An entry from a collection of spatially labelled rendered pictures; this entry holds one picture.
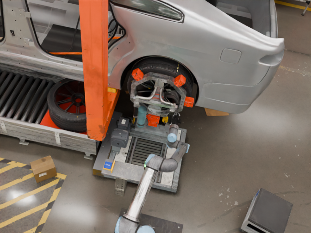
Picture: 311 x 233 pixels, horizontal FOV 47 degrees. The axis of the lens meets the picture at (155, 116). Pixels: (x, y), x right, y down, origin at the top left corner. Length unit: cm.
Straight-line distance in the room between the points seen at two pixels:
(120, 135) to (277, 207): 172
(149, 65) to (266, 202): 176
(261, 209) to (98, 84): 197
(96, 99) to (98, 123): 33
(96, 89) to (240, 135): 219
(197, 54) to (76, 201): 192
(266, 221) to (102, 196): 165
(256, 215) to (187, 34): 182
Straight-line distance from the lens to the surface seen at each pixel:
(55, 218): 379
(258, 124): 477
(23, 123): 397
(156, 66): 338
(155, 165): 308
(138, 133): 409
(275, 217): 373
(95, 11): 251
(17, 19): 361
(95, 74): 289
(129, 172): 348
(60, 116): 383
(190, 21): 307
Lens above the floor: 345
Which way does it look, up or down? 50 degrees down
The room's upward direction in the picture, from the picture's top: 10 degrees clockwise
